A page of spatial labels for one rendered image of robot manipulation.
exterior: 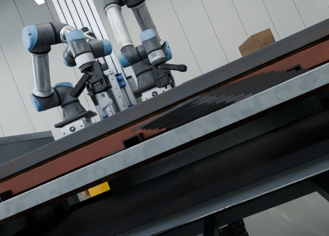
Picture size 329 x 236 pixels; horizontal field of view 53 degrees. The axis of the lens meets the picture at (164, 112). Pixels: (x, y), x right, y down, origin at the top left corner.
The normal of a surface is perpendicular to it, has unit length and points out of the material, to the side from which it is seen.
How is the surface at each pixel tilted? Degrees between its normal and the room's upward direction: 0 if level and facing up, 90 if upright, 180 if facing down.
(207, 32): 90
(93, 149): 90
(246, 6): 90
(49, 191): 90
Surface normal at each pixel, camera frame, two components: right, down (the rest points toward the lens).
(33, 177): -0.16, 0.01
